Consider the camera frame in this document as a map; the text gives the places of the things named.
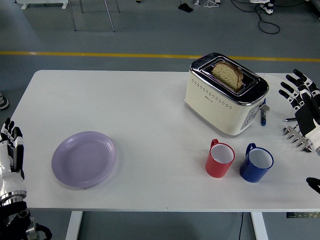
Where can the brown bread slice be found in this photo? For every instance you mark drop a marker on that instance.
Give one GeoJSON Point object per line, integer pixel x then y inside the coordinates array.
{"type": "Point", "coordinates": [226, 75]}

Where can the purple plastic plate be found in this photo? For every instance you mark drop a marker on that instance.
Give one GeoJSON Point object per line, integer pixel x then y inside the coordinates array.
{"type": "Point", "coordinates": [83, 160]}

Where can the white paper sheet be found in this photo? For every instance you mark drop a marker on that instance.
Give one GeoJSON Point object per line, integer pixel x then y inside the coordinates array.
{"type": "Point", "coordinates": [275, 95]}

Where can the black ballpoint pen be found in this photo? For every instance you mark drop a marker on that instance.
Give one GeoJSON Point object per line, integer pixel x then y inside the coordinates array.
{"type": "Point", "coordinates": [287, 119]}

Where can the white table leg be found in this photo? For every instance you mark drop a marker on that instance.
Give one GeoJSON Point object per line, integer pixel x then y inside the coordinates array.
{"type": "Point", "coordinates": [73, 227]}
{"type": "Point", "coordinates": [258, 227]}

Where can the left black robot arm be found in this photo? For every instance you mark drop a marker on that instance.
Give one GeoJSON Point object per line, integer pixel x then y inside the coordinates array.
{"type": "Point", "coordinates": [15, 215]}

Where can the white furniture base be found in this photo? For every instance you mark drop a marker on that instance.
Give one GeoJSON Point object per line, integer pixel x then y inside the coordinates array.
{"type": "Point", "coordinates": [64, 3]}

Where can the red enamel mug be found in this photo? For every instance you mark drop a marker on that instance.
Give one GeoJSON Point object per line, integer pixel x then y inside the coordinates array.
{"type": "Point", "coordinates": [217, 170]}

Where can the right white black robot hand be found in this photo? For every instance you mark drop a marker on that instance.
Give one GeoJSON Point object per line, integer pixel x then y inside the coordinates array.
{"type": "Point", "coordinates": [306, 117]}

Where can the cream and chrome toaster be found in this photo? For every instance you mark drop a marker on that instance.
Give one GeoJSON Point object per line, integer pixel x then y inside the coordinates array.
{"type": "Point", "coordinates": [212, 110]}

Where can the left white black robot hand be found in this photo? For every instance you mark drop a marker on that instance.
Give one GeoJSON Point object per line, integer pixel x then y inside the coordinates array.
{"type": "Point", "coordinates": [7, 172]}

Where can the table height control panel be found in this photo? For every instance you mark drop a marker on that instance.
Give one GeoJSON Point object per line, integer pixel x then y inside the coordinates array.
{"type": "Point", "coordinates": [302, 215]}

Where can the blue marker pen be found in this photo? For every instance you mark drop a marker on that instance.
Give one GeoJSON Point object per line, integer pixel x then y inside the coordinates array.
{"type": "Point", "coordinates": [263, 120]}

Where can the black and white sneaker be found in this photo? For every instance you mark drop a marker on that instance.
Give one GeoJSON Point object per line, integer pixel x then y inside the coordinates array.
{"type": "Point", "coordinates": [268, 7]}

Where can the black floor pedal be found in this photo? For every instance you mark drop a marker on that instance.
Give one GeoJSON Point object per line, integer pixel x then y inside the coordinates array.
{"type": "Point", "coordinates": [186, 8]}

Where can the silver metal toast rack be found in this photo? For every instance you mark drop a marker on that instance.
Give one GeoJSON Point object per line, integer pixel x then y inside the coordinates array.
{"type": "Point", "coordinates": [296, 138]}

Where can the metal chair legs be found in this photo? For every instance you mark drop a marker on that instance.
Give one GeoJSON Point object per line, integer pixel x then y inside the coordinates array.
{"type": "Point", "coordinates": [109, 15]}

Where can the blue enamel mug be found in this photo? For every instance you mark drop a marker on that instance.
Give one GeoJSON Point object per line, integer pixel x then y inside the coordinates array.
{"type": "Point", "coordinates": [250, 173]}

